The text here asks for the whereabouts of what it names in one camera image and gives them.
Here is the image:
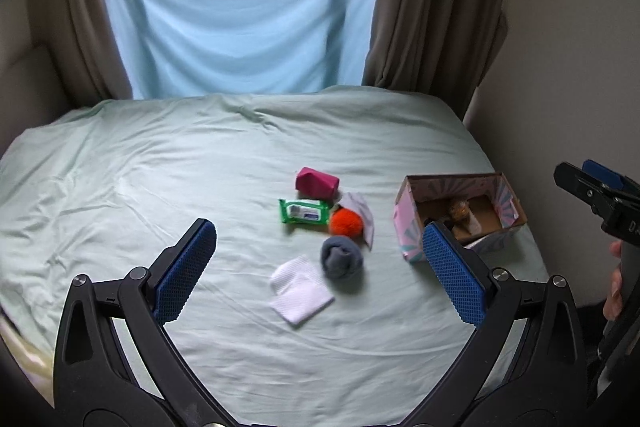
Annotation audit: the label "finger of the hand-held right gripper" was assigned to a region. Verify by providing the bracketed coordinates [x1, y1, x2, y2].
[553, 162, 623, 224]
[581, 159, 640, 198]

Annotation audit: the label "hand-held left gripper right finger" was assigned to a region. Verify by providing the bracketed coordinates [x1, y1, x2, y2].
[414, 221, 588, 414]

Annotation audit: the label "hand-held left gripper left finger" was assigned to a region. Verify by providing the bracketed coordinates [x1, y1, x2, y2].
[52, 218, 226, 414]

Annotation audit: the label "pastel patterned cardboard box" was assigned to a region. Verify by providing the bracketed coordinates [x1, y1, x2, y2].
[392, 172, 527, 264]

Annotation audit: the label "grey sock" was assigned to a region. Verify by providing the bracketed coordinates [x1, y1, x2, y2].
[320, 235, 365, 281]

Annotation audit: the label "pale grey cloth pouch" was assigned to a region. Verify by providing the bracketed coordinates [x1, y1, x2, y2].
[334, 192, 376, 251]

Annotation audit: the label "white cloth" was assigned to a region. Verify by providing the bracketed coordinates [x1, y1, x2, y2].
[269, 256, 336, 328]

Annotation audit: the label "orange pom-pom ball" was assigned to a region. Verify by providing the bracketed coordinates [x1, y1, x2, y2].
[328, 207, 369, 237]

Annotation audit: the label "green wet wipes packet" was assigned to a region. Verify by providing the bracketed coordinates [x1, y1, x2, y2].
[278, 198, 334, 233]

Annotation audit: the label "magenta pouch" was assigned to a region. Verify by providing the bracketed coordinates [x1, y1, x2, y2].
[295, 167, 341, 202]

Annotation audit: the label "person's right hand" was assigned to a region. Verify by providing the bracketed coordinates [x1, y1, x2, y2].
[602, 240, 624, 321]

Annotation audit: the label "small brown toy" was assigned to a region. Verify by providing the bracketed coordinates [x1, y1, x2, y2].
[446, 198, 474, 236]

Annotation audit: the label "brown curtain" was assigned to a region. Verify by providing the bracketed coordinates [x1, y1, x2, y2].
[361, 0, 511, 120]
[27, 0, 134, 100]

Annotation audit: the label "beige headboard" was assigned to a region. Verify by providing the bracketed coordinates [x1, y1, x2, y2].
[0, 44, 72, 158]

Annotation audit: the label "light blue hanging cloth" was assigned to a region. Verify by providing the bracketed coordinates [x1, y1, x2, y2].
[100, 0, 380, 100]

